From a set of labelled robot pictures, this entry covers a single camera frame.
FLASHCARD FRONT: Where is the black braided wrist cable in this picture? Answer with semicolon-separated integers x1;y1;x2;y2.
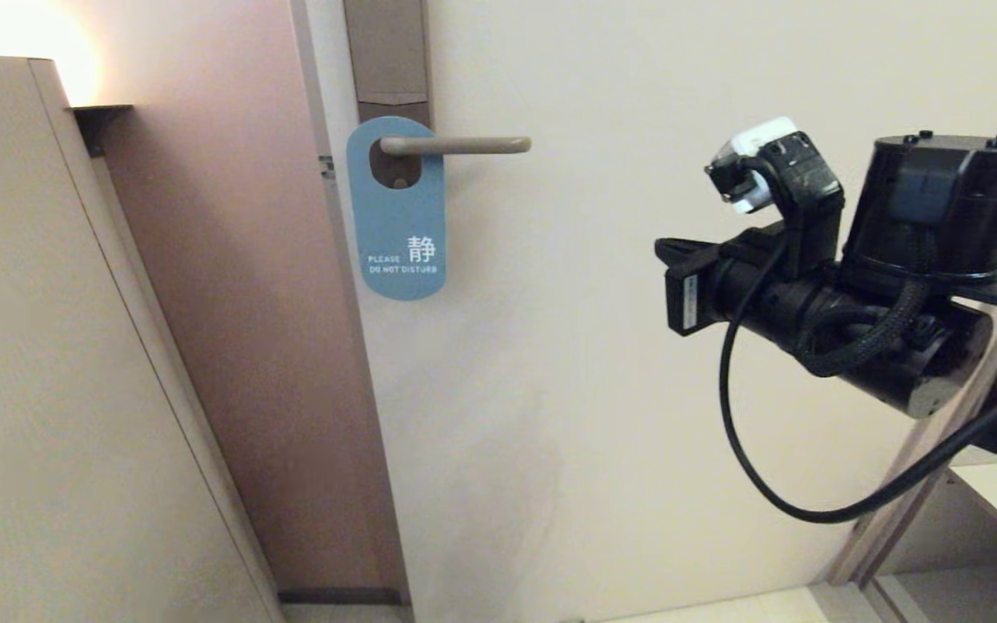
796;275;937;378

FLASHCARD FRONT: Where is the black right camera cable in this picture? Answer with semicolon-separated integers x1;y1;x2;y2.
718;232;997;525

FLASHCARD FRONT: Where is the white room door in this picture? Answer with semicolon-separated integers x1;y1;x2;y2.
291;0;997;623

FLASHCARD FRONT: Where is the brown door lock plate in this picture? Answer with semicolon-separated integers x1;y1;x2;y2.
342;0;432;189

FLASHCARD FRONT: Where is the white and blue door hanger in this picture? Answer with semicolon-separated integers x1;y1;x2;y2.
346;116;448;302

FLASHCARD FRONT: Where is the beige metal door handle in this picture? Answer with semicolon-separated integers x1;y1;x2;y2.
379;135;532;157

